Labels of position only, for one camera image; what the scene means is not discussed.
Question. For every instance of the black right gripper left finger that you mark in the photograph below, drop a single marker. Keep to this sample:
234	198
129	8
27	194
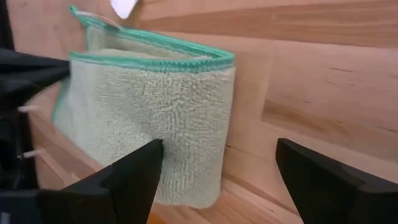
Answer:
109	202

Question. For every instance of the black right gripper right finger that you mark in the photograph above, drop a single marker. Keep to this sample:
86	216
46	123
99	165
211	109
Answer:
342	199

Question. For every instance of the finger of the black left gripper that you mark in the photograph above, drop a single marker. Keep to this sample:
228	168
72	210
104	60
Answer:
21	87
28	65

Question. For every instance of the green microfiber towel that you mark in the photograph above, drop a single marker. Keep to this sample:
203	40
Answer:
155	124

